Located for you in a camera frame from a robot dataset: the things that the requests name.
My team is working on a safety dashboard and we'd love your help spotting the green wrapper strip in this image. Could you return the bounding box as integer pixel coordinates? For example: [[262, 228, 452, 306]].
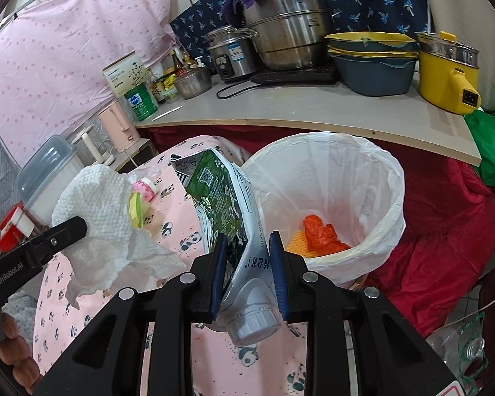
[[128, 192, 144, 228]]

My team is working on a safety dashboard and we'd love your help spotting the black induction cooktop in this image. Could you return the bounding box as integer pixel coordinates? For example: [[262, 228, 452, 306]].
[[250, 68, 341, 86]]

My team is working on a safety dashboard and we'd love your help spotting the small steel pot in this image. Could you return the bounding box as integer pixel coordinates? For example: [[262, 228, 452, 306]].
[[174, 66, 212, 99]]

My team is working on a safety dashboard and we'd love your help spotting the green tin can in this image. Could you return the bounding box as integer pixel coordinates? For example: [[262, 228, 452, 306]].
[[124, 82, 158, 122]]

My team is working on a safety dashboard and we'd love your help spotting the white cardboard box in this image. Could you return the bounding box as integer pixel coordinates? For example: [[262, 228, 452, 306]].
[[102, 51, 147, 98]]

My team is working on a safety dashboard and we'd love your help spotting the blue patterned curtain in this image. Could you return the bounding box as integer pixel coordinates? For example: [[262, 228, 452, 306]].
[[171, 0, 428, 63]]

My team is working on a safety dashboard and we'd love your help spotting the white lined trash bin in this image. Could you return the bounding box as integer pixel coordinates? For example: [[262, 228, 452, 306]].
[[242, 131, 406, 288]]

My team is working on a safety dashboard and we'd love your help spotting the person's hand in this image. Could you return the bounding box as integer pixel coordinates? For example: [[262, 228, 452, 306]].
[[0, 313, 43, 395]]

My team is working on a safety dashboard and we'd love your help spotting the yellow electric pot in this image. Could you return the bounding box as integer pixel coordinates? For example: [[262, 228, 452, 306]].
[[417, 31, 482, 116]]

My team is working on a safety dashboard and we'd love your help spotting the pink white paper cup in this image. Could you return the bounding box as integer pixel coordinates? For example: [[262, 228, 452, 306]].
[[132, 177, 158, 203]]

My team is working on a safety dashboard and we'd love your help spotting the pink electric kettle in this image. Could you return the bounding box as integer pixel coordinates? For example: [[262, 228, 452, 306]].
[[97, 101, 141, 153]]

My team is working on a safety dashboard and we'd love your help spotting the red white container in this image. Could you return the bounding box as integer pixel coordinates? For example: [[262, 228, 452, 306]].
[[0, 203, 35, 253]]

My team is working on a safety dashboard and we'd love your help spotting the pink panda tablecloth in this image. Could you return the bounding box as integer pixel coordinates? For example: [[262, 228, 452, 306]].
[[33, 133, 309, 396]]

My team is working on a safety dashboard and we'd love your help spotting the large steel steamer pot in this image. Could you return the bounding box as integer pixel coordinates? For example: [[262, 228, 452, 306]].
[[243, 0, 333, 71]]

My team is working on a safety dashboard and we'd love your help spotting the green white milk carton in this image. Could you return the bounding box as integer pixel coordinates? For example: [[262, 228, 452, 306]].
[[172, 148, 281, 347]]

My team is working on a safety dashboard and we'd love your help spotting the steel rice cooker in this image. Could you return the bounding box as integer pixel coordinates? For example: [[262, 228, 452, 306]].
[[206, 25, 260, 82]]

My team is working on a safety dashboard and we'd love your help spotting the dark blue basin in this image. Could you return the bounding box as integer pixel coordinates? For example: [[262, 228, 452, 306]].
[[325, 31, 419, 97]]

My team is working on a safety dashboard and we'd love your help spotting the red plastic bag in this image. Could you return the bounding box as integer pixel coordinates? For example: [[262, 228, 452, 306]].
[[303, 214, 350, 258]]

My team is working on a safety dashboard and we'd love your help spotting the yellow foam fruit net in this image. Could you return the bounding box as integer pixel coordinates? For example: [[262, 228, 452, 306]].
[[286, 230, 315, 258]]

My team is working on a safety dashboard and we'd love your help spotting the white paper towel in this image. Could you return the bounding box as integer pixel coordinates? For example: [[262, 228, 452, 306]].
[[51, 165, 187, 309]]

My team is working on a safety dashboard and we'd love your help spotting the glass electric kettle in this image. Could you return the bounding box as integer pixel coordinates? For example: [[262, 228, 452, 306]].
[[70, 124, 115, 166]]

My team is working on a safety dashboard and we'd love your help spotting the green cloth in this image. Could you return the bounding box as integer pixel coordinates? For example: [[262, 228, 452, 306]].
[[464, 110, 495, 188]]

